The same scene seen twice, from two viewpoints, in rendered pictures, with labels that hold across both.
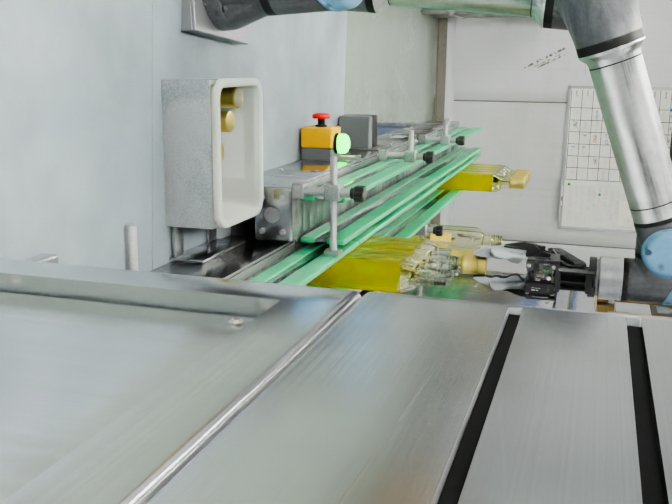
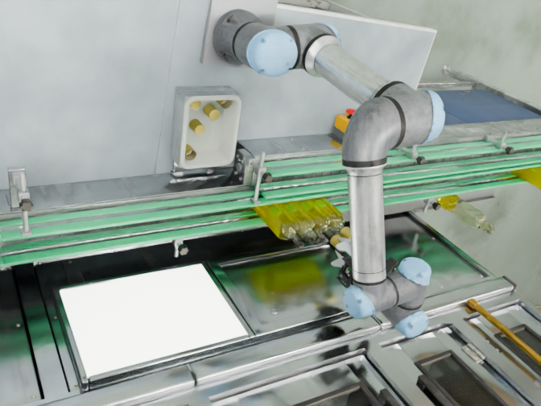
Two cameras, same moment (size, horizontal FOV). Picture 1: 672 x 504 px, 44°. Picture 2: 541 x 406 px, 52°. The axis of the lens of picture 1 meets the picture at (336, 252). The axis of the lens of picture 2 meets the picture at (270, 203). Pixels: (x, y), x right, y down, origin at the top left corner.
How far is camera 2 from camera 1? 1.10 m
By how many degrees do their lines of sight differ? 40
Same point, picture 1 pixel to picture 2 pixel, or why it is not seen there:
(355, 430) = not seen: outside the picture
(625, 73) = (354, 184)
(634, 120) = (353, 214)
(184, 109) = (179, 105)
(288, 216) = (243, 171)
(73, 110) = (96, 100)
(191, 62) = (208, 77)
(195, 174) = (178, 138)
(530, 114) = not seen: outside the picture
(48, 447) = not seen: outside the picture
